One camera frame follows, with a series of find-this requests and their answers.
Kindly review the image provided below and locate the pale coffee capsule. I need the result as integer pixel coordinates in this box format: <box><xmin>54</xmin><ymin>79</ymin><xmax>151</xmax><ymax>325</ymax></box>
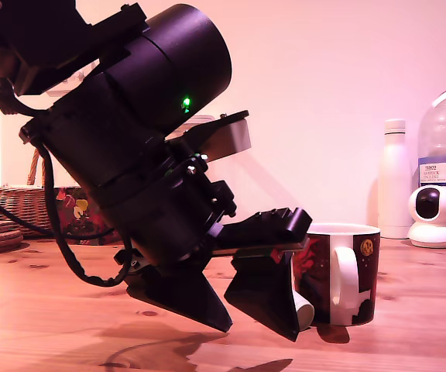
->
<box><xmin>292</xmin><ymin>290</ymin><xmax>316</xmax><ymax>332</ymax></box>

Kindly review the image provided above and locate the dark patterned coffee mug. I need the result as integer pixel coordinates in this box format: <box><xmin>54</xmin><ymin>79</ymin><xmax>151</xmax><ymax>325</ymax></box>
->
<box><xmin>291</xmin><ymin>222</ymin><xmax>382</xmax><ymax>327</ymax></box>

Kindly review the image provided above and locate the dark floral box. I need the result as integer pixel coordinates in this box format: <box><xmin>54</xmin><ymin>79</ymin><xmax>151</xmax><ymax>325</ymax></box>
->
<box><xmin>53</xmin><ymin>186</ymin><xmax>125</xmax><ymax>246</ymax></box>

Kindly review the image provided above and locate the woven wicker basket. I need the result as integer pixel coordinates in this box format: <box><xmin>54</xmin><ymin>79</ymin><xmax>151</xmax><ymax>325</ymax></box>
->
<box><xmin>0</xmin><ymin>149</ymin><xmax>56</xmax><ymax>238</ymax></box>

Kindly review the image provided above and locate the white insulated bottle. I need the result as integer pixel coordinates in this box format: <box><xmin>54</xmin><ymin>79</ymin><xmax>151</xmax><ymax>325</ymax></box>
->
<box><xmin>377</xmin><ymin>119</ymin><xmax>414</xmax><ymax>239</ymax></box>

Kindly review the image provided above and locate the large clear water bottle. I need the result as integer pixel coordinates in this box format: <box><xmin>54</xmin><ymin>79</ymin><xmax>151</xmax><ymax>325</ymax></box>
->
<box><xmin>417</xmin><ymin>74</ymin><xmax>446</xmax><ymax>245</ymax></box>

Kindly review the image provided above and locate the black looping arm cable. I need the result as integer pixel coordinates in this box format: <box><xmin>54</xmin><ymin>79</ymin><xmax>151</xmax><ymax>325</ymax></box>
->
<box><xmin>36</xmin><ymin>141</ymin><xmax>135</xmax><ymax>288</ymax></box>

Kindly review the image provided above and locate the grey camera box on bracket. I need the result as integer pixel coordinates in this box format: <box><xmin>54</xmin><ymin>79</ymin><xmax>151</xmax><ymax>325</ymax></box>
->
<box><xmin>166</xmin><ymin>110</ymin><xmax>252</xmax><ymax>175</ymax></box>

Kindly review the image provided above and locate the black long thin cable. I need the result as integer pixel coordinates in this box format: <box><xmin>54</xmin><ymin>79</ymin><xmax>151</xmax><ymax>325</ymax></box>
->
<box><xmin>0</xmin><ymin>179</ymin><xmax>115</xmax><ymax>239</ymax></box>

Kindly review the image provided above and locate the small white round camera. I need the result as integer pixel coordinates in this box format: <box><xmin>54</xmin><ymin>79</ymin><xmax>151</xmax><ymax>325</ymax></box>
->
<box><xmin>407</xmin><ymin>187</ymin><xmax>446</xmax><ymax>250</ymax></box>

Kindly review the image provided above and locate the black ribbed cable boot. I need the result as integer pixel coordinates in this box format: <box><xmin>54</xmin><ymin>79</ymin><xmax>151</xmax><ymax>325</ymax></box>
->
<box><xmin>0</xmin><ymin>78</ymin><xmax>53</xmax><ymax>118</ymax></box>

